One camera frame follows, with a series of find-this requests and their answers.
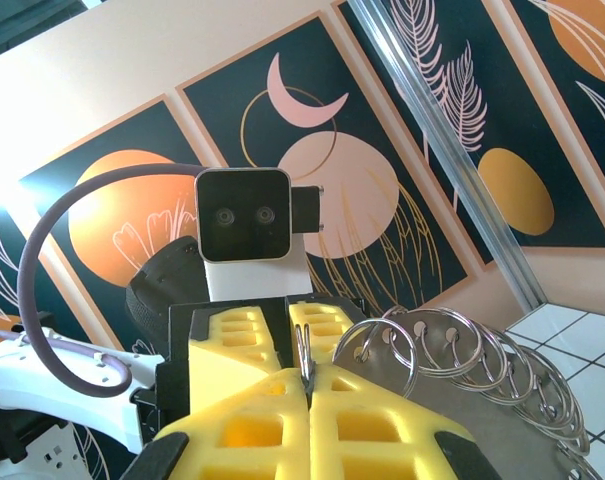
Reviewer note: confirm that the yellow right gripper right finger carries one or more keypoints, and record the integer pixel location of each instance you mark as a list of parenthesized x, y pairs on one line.
[(372, 430)]

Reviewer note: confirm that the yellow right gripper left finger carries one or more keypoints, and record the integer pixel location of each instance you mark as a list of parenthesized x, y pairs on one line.
[(252, 430)]

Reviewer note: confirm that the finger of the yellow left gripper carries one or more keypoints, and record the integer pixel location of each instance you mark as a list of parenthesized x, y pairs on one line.
[(322, 325), (222, 370)]

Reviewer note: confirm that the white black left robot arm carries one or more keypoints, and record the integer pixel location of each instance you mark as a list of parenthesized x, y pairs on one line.
[(12, 380)]

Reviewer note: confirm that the orange oval feather art panel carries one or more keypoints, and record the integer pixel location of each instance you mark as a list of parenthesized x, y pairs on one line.
[(512, 195)]

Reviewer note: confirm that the pink circle moon art panel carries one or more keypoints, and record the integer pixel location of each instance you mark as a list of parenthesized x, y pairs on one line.
[(262, 65)]

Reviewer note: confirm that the orange circle leaves art panel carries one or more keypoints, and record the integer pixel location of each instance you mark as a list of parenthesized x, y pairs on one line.
[(592, 40)]

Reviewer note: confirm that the white left camera mount bracket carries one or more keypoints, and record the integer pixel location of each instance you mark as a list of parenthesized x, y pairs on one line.
[(257, 277)]

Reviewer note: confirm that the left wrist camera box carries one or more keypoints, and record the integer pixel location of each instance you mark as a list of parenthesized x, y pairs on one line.
[(242, 215)]

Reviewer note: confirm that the aluminium frame post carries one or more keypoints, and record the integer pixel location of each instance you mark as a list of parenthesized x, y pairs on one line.
[(462, 165)]

